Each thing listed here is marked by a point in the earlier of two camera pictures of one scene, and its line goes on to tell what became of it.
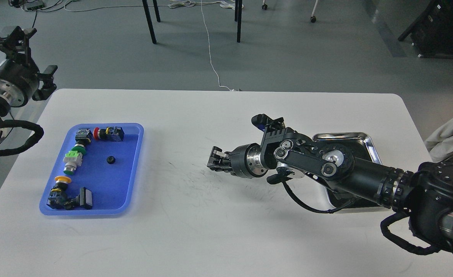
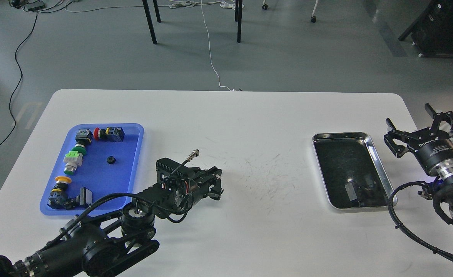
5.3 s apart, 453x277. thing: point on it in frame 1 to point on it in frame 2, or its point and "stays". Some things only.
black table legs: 155,2 stays
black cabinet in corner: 445,27 stays
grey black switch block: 84,136 stays
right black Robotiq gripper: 246,161 to 433,148
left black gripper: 16,79 to 197,183
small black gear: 111,159 stays
